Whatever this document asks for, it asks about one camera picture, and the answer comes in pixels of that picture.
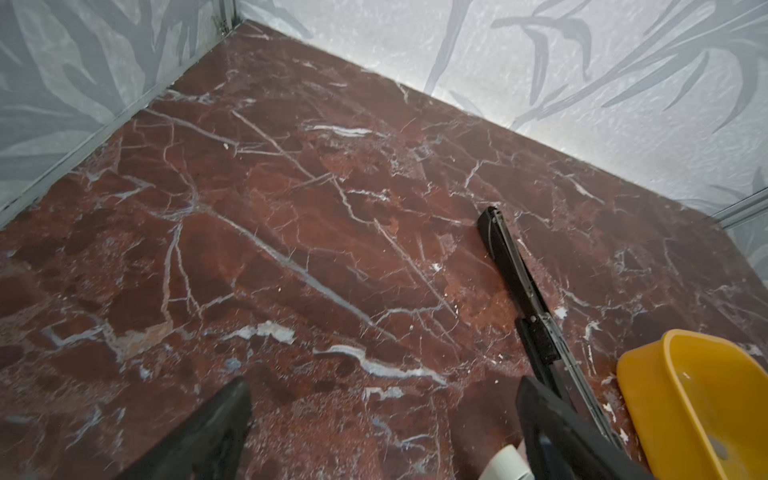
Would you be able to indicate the aluminium frame corner post right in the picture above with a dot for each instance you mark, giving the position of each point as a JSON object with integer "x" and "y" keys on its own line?
{"x": 744, "y": 210}

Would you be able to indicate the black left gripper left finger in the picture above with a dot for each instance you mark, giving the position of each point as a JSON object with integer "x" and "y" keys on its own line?
{"x": 207, "y": 445}

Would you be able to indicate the aluminium frame corner post left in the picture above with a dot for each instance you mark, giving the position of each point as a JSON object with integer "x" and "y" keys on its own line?
{"x": 226, "y": 15}

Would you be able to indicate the yellow plastic tray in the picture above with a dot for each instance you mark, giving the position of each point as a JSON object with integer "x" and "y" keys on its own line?
{"x": 687, "y": 386}

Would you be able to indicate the black metal stapler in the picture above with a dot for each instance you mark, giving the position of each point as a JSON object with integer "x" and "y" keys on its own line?
{"x": 552, "y": 361}

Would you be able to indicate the grey staple strip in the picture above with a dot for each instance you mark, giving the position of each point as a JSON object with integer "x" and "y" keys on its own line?
{"x": 719, "y": 448}

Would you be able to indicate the aluminium frame corner post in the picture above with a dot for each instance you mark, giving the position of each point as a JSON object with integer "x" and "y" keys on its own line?
{"x": 744, "y": 210}
{"x": 226, "y": 15}

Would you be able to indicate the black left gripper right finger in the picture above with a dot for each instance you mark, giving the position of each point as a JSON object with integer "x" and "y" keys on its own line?
{"x": 562, "y": 445}

